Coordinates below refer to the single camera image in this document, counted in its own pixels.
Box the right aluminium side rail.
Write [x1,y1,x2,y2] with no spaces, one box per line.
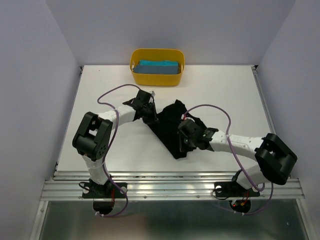
[251,64,291,178]

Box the aluminium front rail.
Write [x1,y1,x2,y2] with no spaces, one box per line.
[41,171,305,201]

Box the yellow plastic basket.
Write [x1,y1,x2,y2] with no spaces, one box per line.
[129,48,185,87]

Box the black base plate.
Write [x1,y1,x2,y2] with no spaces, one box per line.
[78,181,125,199]
[212,181,260,199]

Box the grey blue folded t shirt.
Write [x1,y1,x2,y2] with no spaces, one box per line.
[133,64,179,75]

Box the black t shirt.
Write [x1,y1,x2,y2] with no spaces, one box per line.
[142,99,187,160]

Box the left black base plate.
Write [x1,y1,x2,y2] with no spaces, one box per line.
[78,181,125,199]

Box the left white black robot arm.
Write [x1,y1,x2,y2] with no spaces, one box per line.
[72,89,159,199]

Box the teal folded t shirt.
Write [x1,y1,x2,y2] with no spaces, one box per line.
[138,59,179,68]

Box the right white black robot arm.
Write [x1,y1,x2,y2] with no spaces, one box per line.
[178,118,298,198]

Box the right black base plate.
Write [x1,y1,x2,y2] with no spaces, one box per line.
[212,181,260,199]

